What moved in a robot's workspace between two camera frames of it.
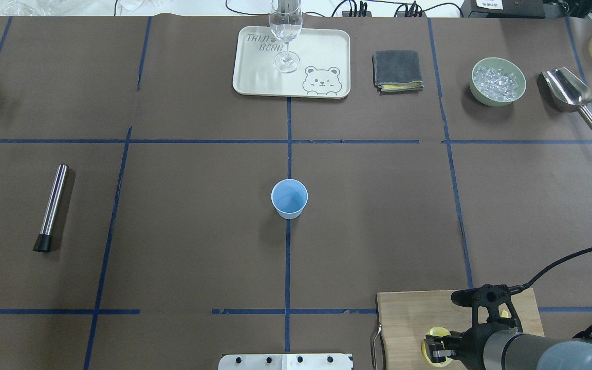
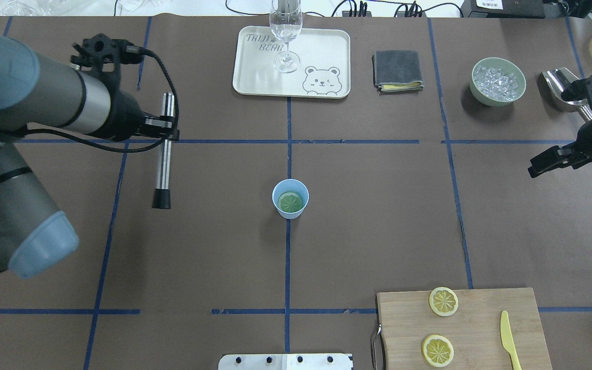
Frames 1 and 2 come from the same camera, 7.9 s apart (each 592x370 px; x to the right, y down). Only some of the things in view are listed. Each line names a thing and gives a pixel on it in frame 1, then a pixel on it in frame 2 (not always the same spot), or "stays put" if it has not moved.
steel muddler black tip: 43,242 -> 161,198
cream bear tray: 324,71 stays put
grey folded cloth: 397,71 stays put
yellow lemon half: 439,331 -> 443,301
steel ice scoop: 568,93 stays put
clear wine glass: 285,20 stays put
